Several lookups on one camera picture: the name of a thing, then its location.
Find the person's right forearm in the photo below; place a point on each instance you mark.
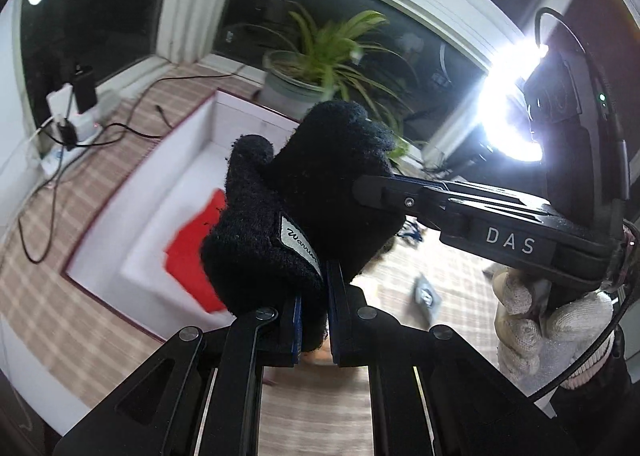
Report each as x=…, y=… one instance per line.
x=600, y=396

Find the red cloth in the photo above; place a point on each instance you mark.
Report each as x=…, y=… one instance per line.
x=195, y=256

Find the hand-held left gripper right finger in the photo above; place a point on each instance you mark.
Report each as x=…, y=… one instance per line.
x=332, y=336

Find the small green plant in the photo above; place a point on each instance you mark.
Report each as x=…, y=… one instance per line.
x=397, y=151

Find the potted spider plant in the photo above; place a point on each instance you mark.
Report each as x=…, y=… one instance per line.
x=295, y=81

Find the person's right hand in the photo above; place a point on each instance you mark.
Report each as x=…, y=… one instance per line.
x=520, y=331

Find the small grey packet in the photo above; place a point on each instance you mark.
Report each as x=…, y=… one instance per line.
x=426, y=297

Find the small blue item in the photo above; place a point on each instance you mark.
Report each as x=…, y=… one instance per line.
x=412, y=232

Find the black box device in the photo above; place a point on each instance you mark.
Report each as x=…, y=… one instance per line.
x=85, y=91

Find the white storage box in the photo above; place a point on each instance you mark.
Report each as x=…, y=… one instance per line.
x=150, y=236

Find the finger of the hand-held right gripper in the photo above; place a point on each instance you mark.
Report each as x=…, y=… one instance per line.
x=390, y=193

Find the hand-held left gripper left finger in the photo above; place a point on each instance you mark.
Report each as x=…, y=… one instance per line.
x=297, y=336

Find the black knit glove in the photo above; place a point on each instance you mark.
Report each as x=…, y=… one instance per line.
x=310, y=176

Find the white power strip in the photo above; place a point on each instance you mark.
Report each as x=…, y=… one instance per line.
x=95, y=121

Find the black power adapter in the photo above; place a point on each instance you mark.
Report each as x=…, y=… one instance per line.
x=66, y=135

